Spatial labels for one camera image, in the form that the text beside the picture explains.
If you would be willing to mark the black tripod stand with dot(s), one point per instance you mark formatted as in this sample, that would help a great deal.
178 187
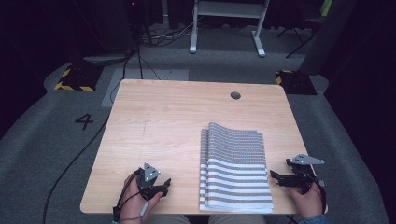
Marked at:
299 34

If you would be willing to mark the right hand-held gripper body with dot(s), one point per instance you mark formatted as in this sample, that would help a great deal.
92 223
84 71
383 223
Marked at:
301 175

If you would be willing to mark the dark stand with grey base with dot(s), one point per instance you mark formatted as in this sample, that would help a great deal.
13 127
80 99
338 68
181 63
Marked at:
106 37

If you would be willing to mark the person's right leg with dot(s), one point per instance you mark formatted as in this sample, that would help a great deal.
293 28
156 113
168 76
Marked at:
238 219

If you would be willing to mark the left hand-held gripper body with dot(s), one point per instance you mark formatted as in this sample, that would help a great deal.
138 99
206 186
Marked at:
146 182

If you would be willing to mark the white metal desk frame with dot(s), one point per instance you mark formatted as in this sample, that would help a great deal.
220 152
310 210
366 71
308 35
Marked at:
229 9

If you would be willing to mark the person's left hand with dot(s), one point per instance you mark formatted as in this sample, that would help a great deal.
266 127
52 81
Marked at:
135 203

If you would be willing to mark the yellow-black striped base plate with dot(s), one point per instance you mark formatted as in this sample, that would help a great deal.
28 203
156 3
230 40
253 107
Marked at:
77 82
295 82

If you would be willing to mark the person's right hand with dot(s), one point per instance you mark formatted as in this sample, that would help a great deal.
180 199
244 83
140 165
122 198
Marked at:
306 202

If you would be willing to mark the green object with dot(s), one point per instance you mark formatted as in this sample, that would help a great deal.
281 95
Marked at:
326 7

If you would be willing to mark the striped cloth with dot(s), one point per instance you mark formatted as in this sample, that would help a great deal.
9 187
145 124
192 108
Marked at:
235 169

